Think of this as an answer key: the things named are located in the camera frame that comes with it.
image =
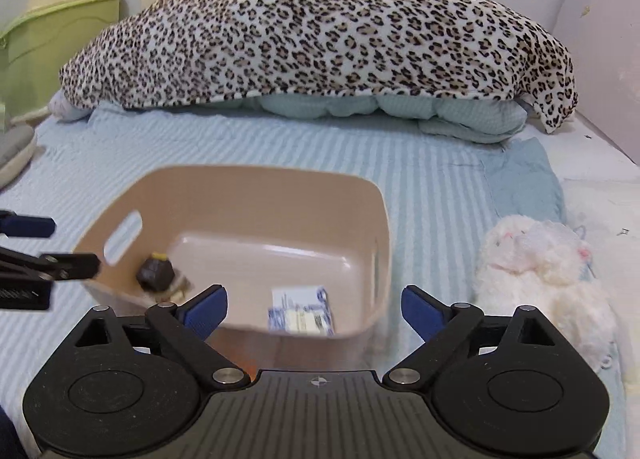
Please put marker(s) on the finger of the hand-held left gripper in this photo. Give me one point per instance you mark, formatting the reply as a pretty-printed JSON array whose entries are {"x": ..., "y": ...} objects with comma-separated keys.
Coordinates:
[
  {"x": 70, "y": 266},
  {"x": 30, "y": 225}
]

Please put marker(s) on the light blue cloth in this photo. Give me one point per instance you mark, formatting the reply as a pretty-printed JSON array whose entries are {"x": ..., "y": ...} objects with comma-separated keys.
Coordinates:
[{"x": 530, "y": 174}]

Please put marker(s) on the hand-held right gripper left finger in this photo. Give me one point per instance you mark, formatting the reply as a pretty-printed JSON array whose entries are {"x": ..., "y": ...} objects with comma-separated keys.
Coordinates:
[{"x": 206, "y": 311}]

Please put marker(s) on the light blue striped bedsheet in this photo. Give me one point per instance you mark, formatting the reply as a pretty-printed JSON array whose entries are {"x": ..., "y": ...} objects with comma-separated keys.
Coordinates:
[{"x": 280, "y": 154}]

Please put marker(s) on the white plush toy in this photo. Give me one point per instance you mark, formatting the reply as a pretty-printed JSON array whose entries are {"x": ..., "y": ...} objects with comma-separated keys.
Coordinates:
[{"x": 545, "y": 279}]

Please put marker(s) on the green plastic storage cabinet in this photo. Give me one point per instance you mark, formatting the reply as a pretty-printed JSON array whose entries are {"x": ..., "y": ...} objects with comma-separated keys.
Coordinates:
[{"x": 40, "y": 49}]

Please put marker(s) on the blue and white packet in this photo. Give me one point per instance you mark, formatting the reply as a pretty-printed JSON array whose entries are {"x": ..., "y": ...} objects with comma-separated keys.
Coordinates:
[{"x": 302, "y": 311}]

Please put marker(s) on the dark bottle with yellow cap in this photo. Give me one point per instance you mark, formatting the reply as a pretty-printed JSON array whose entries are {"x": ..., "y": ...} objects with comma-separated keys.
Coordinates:
[{"x": 155, "y": 275}]

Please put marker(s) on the light green quilt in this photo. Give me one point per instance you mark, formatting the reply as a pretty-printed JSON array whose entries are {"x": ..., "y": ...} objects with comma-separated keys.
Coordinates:
[{"x": 380, "y": 111}]

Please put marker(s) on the leopard print blanket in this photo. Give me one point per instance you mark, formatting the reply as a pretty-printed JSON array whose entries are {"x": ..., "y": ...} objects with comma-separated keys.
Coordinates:
[{"x": 320, "y": 34}]

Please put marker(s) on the beige plastic basket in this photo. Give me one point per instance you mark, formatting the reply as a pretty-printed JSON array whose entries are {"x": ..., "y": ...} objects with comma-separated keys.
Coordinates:
[{"x": 240, "y": 219}]

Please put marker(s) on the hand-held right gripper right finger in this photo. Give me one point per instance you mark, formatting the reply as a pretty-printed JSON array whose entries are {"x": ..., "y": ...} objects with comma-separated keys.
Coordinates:
[{"x": 422, "y": 311}]

